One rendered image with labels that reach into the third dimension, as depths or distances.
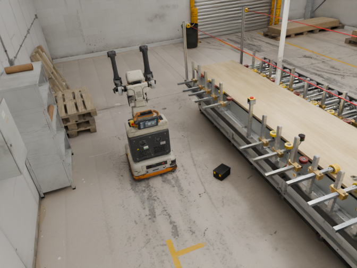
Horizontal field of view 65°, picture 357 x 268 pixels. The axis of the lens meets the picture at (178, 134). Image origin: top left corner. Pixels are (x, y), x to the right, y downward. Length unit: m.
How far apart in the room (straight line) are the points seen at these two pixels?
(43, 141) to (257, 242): 2.71
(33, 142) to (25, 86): 0.70
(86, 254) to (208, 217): 1.39
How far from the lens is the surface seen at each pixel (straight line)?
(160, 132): 3.69
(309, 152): 3.01
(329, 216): 2.73
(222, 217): 3.45
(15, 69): 3.96
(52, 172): 4.00
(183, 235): 3.30
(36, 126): 3.66
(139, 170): 3.83
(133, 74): 3.75
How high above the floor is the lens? 2.61
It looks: 33 degrees down
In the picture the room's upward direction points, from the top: 5 degrees counter-clockwise
